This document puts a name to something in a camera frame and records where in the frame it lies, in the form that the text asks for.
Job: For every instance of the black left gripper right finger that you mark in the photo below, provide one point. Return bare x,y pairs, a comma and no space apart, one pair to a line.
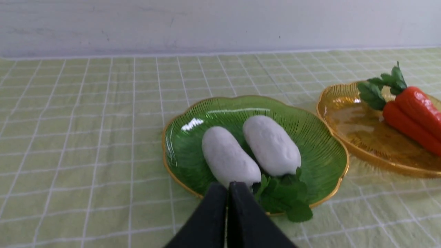
248,226

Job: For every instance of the green ribbed plastic plate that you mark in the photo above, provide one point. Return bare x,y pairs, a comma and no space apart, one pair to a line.
325,160

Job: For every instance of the orange toy carrot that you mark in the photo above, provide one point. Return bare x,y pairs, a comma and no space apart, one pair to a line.
395,117
414,102

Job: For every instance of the amber ribbed plastic plate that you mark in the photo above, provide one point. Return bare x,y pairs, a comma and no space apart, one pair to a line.
367,137

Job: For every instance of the white toy radish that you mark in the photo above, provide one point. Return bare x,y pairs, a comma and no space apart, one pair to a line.
226,159
281,189

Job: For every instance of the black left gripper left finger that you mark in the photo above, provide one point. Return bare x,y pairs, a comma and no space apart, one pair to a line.
205,228

